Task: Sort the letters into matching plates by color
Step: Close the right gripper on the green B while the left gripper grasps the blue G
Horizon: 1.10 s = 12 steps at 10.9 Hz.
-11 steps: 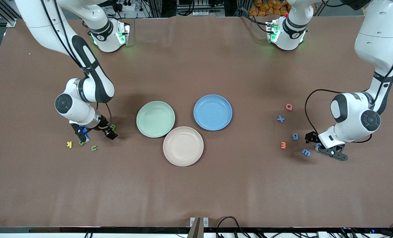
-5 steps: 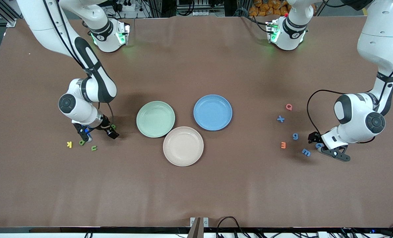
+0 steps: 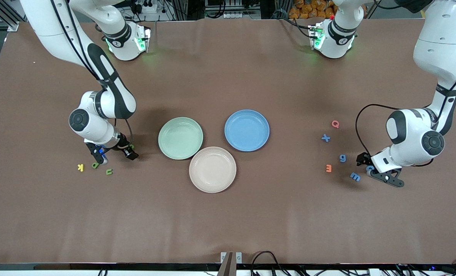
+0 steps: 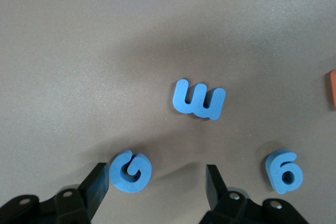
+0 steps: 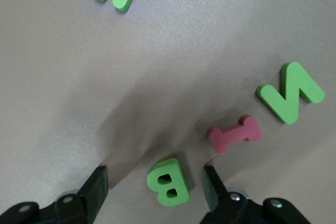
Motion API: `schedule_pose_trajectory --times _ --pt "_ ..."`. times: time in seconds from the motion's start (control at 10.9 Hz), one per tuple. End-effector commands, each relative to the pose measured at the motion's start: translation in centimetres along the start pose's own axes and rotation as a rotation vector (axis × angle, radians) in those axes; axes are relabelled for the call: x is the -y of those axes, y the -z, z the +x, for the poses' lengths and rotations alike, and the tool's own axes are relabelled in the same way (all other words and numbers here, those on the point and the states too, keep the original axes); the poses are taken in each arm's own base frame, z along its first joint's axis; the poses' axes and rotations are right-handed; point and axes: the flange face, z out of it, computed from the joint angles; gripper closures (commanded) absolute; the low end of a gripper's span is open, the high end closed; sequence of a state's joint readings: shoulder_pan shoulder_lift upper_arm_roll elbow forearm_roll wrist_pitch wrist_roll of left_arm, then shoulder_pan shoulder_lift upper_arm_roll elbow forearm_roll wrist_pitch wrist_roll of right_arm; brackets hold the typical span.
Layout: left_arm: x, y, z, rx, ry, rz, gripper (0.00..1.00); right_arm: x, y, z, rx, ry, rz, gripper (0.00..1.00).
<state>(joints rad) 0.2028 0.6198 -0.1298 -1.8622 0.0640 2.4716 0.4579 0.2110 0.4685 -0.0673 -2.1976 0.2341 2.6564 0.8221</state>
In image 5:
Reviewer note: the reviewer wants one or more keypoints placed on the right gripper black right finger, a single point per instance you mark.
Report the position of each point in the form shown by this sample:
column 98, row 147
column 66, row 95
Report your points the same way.
column 215, row 195

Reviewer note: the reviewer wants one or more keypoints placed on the maroon foam letter I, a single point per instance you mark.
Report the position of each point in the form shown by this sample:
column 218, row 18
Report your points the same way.
column 233, row 134

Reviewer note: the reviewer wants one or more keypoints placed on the green foam letter N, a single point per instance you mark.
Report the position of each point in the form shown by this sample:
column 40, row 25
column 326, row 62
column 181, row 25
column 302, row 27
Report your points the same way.
column 286, row 103

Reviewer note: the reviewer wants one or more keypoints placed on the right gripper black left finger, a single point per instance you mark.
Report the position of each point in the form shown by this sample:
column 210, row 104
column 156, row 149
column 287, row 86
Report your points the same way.
column 92, row 195

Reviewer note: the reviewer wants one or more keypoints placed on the green foam letter B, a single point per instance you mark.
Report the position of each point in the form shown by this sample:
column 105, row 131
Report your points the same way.
column 181, row 182

